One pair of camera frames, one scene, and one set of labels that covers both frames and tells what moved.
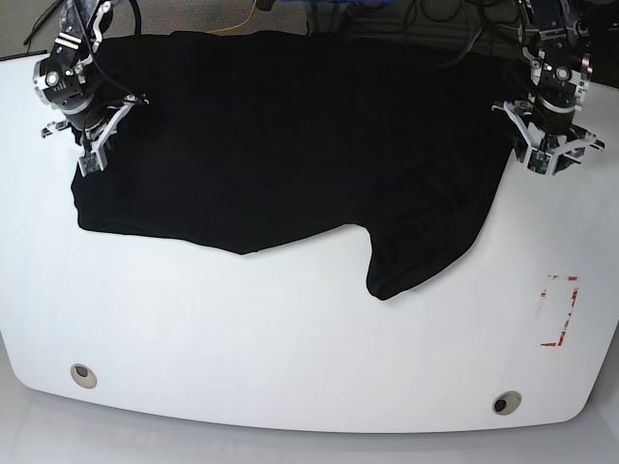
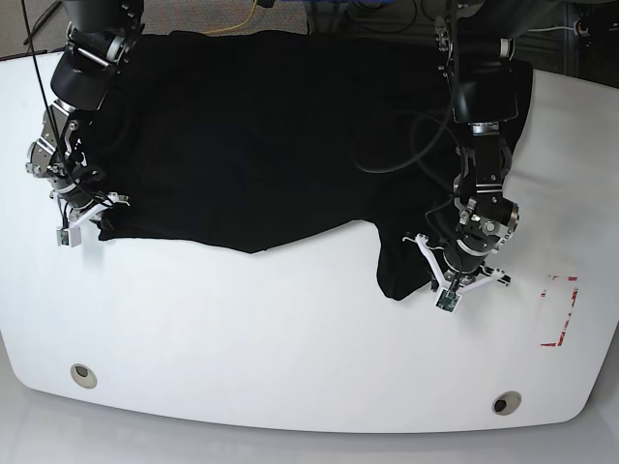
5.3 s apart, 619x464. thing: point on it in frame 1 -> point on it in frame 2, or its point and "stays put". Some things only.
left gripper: [92, 141] -> [72, 228]
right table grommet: [507, 402] stays put
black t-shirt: [247, 139] stays put
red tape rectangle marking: [543, 294] stays put
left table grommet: [83, 376] stays put
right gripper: [544, 149] -> [448, 294]
